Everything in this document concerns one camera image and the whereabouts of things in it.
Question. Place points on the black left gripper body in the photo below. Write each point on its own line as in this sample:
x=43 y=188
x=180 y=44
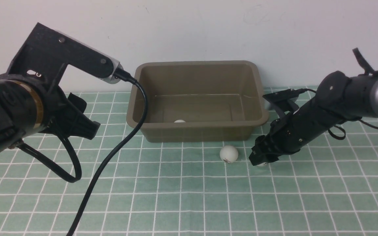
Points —
x=55 y=110

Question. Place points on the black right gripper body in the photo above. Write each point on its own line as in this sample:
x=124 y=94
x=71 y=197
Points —
x=287 y=135

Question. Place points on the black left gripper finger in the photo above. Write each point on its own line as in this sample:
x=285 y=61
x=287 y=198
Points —
x=75 y=105
x=81 y=126

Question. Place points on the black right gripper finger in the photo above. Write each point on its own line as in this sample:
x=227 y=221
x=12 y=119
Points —
x=270 y=158
x=256 y=157

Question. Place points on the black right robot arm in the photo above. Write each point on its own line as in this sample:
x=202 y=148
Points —
x=338 y=99

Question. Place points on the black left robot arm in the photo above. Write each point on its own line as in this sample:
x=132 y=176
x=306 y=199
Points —
x=28 y=105

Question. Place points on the green checkered tablecloth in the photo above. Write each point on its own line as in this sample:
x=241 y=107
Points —
x=329 y=188

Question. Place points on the brown plastic storage bin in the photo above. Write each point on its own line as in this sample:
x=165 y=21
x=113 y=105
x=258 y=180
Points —
x=219 y=100

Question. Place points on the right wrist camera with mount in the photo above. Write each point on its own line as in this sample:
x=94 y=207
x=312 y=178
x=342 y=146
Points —
x=283 y=101

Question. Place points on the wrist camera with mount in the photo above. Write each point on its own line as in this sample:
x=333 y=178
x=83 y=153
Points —
x=49 y=52
x=283 y=101

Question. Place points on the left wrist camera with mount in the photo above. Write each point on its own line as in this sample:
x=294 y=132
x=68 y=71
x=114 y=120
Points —
x=49 y=52

